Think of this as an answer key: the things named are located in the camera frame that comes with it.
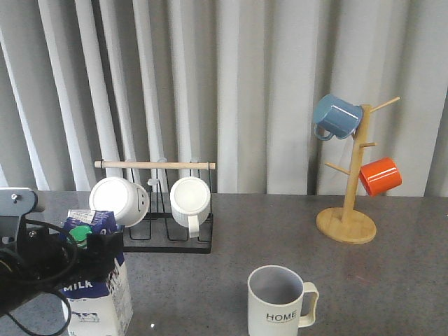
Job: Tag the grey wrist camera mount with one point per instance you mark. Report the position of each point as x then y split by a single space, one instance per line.
16 203

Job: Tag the white HOME mug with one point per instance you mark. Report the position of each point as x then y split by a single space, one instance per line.
279 301

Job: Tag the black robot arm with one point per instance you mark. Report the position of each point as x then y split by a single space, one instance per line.
13 293

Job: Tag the orange enamel mug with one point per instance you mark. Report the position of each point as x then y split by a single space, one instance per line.
380 176

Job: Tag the white ribbed mug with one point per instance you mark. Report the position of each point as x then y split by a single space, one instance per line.
190 199

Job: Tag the black wire mug rack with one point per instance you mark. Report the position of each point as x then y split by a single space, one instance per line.
158 231

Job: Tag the wooden mug tree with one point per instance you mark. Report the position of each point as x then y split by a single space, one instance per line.
344 223

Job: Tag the grey pleated curtain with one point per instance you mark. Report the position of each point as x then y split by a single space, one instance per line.
231 82

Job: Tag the blue enamel mug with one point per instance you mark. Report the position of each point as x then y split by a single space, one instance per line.
333 116

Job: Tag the white smiley face mug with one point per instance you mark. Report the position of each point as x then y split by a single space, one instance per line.
128 201

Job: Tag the blue white milk carton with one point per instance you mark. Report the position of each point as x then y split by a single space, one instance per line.
100 308

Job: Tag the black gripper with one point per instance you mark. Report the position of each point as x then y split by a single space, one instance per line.
50 255

